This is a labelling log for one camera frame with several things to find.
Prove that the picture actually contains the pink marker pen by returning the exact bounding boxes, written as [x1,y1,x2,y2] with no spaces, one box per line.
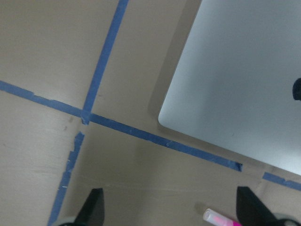
[203,209,241,226]

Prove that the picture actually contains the grey closed laptop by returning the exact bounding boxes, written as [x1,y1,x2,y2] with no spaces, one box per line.
[158,0,301,174]

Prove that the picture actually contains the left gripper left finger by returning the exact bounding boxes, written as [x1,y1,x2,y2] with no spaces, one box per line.
[71,188,104,226]

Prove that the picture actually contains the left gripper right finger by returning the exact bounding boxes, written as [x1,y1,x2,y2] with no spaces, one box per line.
[236,186,300,226]

